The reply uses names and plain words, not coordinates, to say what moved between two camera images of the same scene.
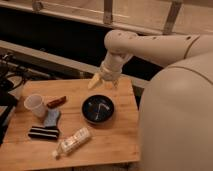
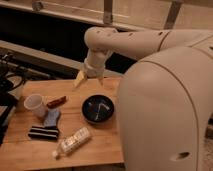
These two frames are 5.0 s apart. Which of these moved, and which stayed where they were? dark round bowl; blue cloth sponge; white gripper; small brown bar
Moved: white gripper
Stayed: blue cloth sponge; small brown bar; dark round bowl
